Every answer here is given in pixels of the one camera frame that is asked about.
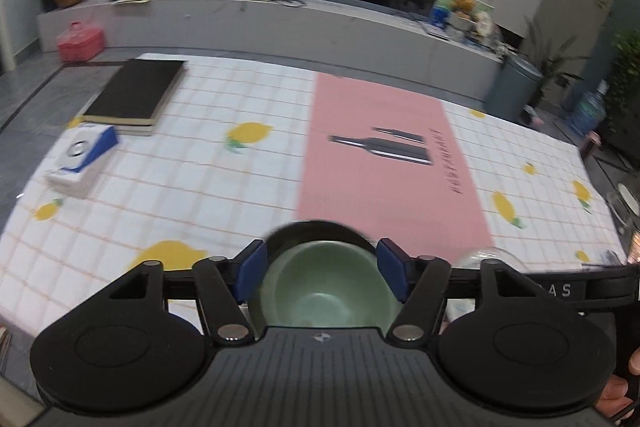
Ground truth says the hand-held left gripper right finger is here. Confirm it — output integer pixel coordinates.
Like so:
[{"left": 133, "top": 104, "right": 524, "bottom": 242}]
[{"left": 376, "top": 238, "right": 543, "bottom": 343}]

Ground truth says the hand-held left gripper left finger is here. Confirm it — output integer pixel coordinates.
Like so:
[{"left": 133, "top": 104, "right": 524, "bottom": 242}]
[{"left": 100, "top": 241, "right": 267, "bottom": 345}]

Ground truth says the green bowl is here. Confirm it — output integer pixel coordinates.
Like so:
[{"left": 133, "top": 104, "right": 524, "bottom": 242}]
[{"left": 248, "top": 241, "right": 403, "bottom": 341}]

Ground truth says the dark rimmed bowl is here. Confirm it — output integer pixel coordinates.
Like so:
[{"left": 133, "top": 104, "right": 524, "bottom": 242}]
[{"left": 264, "top": 218, "right": 377, "bottom": 255}]

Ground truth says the person's right hand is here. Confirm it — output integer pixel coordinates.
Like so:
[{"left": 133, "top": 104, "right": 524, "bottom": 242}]
[{"left": 596, "top": 347, "right": 640, "bottom": 423}]

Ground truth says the pink placemat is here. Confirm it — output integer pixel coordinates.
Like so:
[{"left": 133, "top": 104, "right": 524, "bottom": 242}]
[{"left": 295, "top": 73, "right": 494, "bottom": 259}]

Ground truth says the round white dish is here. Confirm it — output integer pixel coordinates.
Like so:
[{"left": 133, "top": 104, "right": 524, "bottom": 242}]
[{"left": 606, "top": 183, "right": 640, "bottom": 236}]

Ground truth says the checked lemon print tablecloth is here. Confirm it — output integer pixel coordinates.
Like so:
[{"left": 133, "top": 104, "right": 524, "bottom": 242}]
[{"left": 0, "top": 53, "right": 627, "bottom": 343}]

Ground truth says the pink stool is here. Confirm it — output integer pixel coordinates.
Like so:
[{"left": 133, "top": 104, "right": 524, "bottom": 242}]
[{"left": 579, "top": 131, "right": 604, "bottom": 158}]

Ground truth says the blue water bottle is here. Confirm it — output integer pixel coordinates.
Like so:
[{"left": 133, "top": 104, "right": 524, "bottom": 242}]
[{"left": 566, "top": 81, "right": 609, "bottom": 136}]

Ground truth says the blue and white box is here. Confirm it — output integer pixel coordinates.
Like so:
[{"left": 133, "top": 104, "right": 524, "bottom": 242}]
[{"left": 42, "top": 123, "right": 122, "bottom": 198}]

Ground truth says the large leafy plant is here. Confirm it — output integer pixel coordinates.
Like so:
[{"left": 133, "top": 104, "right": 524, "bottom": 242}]
[{"left": 606, "top": 28, "right": 640, "bottom": 130}]

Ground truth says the grey trash bin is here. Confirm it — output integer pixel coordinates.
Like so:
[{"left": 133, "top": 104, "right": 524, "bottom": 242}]
[{"left": 486, "top": 56, "right": 544, "bottom": 124}]

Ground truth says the black book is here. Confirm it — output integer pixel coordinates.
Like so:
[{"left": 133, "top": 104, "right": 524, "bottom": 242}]
[{"left": 81, "top": 58, "right": 187, "bottom": 136}]

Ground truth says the potted plant with long leaves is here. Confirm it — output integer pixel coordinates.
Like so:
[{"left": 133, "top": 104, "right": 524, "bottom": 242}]
[{"left": 524, "top": 18, "right": 592, "bottom": 108}]

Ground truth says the white media console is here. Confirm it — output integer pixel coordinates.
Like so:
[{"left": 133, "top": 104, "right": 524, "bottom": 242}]
[{"left": 37, "top": 0, "right": 506, "bottom": 104}]

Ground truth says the pile of snack boxes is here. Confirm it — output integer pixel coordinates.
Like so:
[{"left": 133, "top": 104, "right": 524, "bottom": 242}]
[{"left": 429, "top": 0, "right": 497, "bottom": 46}]

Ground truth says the pink storage box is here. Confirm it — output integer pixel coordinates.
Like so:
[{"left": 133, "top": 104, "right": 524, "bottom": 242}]
[{"left": 56, "top": 22, "right": 106, "bottom": 62}]

